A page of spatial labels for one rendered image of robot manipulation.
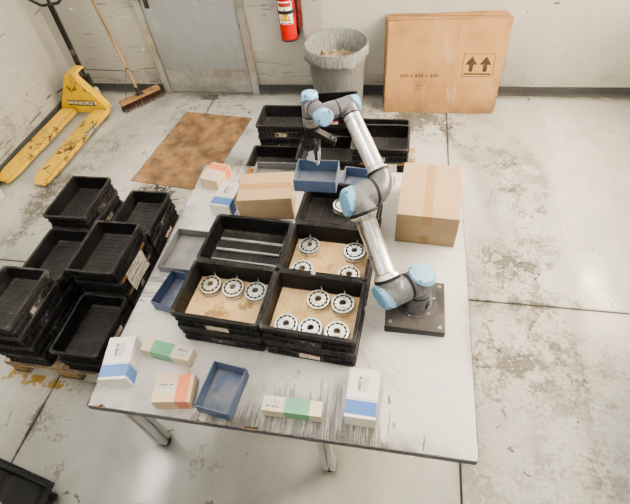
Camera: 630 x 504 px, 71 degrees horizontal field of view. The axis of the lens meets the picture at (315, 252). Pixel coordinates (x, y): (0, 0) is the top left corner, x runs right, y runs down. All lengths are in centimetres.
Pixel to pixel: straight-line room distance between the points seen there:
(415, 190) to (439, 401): 104
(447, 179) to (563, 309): 123
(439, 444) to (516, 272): 169
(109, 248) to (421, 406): 207
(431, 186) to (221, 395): 143
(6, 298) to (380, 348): 217
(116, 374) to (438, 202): 167
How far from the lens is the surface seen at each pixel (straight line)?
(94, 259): 303
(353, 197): 178
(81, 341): 298
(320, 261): 211
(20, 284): 316
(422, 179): 242
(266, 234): 227
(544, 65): 486
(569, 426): 283
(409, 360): 199
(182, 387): 198
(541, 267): 335
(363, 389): 182
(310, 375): 196
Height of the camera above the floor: 247
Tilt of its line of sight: 50 degrees down
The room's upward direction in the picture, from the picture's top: 7 degrees counter-clockwise
